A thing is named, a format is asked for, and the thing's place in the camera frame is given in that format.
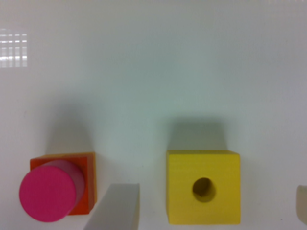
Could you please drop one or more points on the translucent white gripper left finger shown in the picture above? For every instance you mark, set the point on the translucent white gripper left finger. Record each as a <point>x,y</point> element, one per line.
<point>118,209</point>

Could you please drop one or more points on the yellow cube block with hole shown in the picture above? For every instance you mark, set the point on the yellow cube block with hole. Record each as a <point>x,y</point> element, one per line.
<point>203,187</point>

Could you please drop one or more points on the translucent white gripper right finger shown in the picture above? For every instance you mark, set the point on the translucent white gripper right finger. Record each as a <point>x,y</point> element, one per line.
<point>301,203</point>

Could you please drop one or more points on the pink cylinder block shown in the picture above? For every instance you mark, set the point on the pink cylinder block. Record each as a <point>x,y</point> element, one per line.
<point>51,191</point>

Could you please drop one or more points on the orange square block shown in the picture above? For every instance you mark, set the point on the orange square block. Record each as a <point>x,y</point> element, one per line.
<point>86,162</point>

